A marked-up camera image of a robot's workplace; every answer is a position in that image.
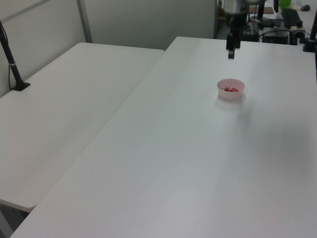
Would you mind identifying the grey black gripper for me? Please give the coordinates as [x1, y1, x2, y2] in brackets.
[223, 0, 249, 60]

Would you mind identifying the pink plastic bowl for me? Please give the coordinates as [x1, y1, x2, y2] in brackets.
[217, 78, 246, 100]

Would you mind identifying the black equipment box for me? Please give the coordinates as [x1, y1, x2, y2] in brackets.
[241, 22, 260, 42]

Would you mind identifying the black monitor stand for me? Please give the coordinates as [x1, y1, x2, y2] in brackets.
[250, 0, 273, 27]

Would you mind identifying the black electronic device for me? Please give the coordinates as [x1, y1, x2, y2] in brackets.
[262, 27, 299, 46]

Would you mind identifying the black camera stand pole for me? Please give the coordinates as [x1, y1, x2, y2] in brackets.
[302, 17, 317, 53]
[0, 20, 31, 92]

